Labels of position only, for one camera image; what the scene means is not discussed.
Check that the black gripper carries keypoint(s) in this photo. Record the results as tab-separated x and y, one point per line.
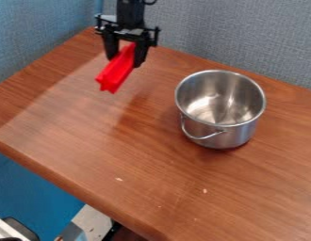
126	25

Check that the red plastic block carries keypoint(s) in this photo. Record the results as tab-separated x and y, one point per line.
118	69

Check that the stainless steel pot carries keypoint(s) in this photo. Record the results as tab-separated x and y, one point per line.
221	105

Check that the white grey object under table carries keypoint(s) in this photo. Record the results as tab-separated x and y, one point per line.
90	226

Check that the black white object bottom left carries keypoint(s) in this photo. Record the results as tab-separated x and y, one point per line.
15	231

